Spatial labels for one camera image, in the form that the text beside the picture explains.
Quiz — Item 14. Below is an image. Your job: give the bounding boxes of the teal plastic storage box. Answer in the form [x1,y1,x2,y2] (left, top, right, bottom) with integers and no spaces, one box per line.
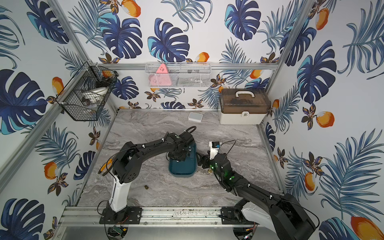
[169,143,198,178]

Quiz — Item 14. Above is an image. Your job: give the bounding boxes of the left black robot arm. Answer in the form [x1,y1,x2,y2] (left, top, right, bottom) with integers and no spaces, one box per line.
[109,131,195,212]

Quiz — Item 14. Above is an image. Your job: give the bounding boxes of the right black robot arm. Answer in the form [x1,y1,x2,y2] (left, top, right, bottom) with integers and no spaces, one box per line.
[198,154,317,240]

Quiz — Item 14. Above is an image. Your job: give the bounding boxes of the small white square box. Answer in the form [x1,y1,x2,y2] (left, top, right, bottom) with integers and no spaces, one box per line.
[188,112,204,123]

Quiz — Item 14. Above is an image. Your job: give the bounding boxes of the white box with brown lid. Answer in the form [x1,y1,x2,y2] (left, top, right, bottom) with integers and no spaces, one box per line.
[219,89,271,125]

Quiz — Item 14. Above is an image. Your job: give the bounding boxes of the pink triangle item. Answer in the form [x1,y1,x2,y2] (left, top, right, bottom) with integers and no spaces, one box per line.
[149,64,172,88]

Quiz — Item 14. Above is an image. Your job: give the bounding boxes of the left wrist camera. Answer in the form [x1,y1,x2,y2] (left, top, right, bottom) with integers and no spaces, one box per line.
[180,131,195,147]

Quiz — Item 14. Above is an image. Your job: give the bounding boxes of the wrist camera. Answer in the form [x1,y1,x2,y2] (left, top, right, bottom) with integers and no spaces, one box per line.
[180,131,195,147]
[209,141,221,160]

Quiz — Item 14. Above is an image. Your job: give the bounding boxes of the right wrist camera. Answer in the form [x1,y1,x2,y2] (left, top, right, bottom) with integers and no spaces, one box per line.
[209,141,221,160]

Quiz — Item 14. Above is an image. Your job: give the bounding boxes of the clear wall shelf basket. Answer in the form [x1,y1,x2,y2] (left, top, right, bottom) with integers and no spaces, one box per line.
[145,62,212,88]

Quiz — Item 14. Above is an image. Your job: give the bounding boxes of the yellow handled pliers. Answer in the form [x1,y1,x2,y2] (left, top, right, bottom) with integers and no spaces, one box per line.
[98,158,114,176]

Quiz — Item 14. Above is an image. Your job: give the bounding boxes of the black wire basket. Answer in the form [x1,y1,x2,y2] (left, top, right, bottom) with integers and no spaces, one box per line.
[55,62,119,122]

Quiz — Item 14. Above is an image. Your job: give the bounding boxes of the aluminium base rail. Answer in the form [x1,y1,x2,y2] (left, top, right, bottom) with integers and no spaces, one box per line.
[59,205,304,228]

